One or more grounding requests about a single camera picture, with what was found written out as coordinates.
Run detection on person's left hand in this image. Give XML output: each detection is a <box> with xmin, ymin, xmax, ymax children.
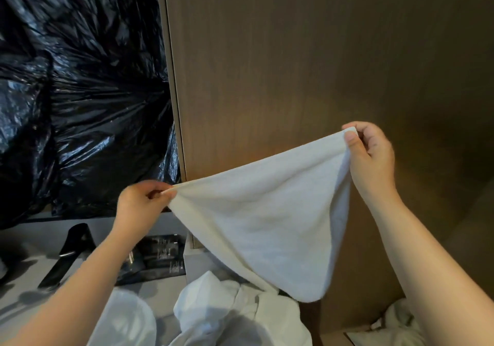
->
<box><xmin>116</xmin><ymin>181</ymin><xmax>173</xmax><ymax>239</ymax></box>

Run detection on person's right forearm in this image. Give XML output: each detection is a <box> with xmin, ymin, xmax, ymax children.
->
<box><xmin>361</xmin><ymin>188</ymin><xmax>494</xmax><ymax>346</ymax></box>

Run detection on black plastic garbage bag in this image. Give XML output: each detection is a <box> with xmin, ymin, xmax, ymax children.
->
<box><xmin>0</xmin><ymin>0</ymin><xmax>182</xmax><ymax>230</ymax></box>

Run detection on person's right hand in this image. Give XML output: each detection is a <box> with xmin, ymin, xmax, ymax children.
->
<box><xmin>342</xmin><ymin>121</ymin><xmax>399</xmax><ymax>204</ymax></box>

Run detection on white crumpled cloth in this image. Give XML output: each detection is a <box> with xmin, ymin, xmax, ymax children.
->
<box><xmin>370</xmin><ymin>299</ymin><xmax>425</xmax><ymax>346</ymax></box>

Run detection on white crumpled bed linen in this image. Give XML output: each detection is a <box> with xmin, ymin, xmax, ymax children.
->
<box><xmin>168</xmin><ymin>270</ymin><xmax>313</xmax><ymax>346</ymax></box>

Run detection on white towel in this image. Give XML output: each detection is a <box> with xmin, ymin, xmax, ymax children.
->
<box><xmin>168</xmin><ymin>128</ymin><xmax>352</xmax><ymax>304</ymax></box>

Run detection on brown wooden cabinet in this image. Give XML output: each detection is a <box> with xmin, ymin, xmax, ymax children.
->
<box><xmin>155</xmin><ymin>0</ymin><xmax>494</xmax><ymax>336</ymax></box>

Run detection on black printed packets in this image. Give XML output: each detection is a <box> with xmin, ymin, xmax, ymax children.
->
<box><xmin>116</xmin><ymin>234</ymin><xmax>187</xmax><ymax>285</ymax></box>

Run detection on white translucent plastic bag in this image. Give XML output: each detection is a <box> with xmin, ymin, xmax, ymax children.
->
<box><xmin>86</xmin><ymin>288</ymin><xmax>157</xmax><ymax>346</ymax></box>

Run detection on person's left forearm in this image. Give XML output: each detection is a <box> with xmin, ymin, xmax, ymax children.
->
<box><xmin>0</xmin><ymin>220</ymin><xmax>150</xmax><ymax>346</ymax></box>

